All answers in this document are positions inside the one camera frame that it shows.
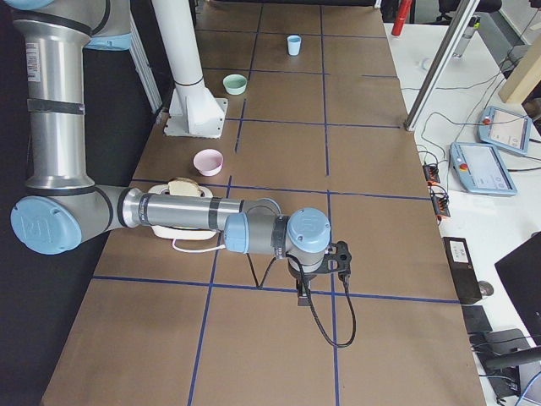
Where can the far orange black connector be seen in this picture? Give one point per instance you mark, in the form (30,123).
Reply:
(431,173)

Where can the black box with label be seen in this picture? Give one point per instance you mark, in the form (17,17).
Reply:
(462,272)

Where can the orange black connector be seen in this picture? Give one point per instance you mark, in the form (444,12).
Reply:
(440,202)
(431,173)

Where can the far teach pendant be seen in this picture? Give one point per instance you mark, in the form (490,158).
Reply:
(506,130)

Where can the pink bowl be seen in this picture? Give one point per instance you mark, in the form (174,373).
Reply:
(208,162)

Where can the white pedestal column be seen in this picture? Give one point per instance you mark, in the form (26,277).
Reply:
(193,110)

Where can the near orange black connector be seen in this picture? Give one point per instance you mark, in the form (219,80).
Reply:
(440,202)

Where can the near teach pendant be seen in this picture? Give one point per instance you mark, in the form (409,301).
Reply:
(480,169)

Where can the bread slice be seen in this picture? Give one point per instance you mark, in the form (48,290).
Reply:
(184,187)

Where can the red cylinder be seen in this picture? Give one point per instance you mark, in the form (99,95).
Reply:
(401,16)

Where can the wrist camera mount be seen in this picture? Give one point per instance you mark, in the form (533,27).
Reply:
(337,260)

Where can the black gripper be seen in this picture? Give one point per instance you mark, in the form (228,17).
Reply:
(305,278)

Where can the green bowl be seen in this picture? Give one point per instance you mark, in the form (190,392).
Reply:
(235,84)

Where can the light blue cup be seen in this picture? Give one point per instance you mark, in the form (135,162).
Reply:
(294,43)

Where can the black monitor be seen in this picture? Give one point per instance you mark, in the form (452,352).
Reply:
(519,272)

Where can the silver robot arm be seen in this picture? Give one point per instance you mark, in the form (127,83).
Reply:
(65,207)

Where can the aluminium frame post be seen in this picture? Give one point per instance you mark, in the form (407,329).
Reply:
(443,55)

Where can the teach pendant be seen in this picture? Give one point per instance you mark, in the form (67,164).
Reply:
(506,130)
(480,169)

